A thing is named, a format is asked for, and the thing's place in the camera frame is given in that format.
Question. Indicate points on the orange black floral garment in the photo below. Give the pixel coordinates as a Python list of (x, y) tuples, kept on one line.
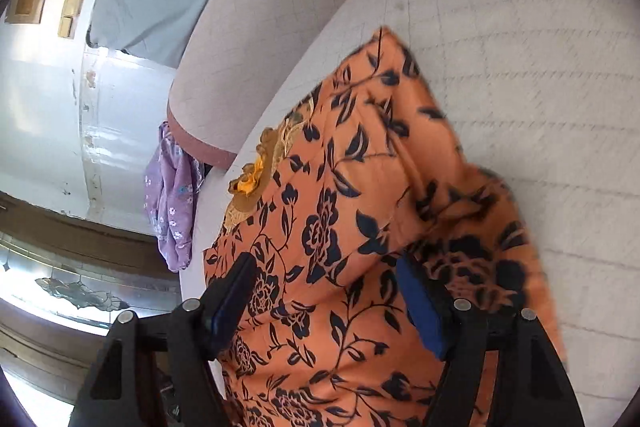
[(340, 187)]

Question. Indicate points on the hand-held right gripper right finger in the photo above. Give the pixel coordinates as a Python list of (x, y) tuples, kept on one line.
[(421, 307)]

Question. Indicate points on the purple floral cloth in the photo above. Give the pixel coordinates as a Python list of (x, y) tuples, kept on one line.
[(170, 202)]

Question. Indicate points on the beige bolster with reddish end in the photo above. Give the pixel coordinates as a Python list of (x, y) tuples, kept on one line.
[(260, 32)]

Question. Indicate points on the small wooden wall frame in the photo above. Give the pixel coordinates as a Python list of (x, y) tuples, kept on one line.
[(71, 12)]

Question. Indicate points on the beige checked mattress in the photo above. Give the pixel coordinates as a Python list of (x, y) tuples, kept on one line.
[(525, 57)]

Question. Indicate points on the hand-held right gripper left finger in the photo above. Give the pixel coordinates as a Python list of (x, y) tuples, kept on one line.
[(227, 309)]

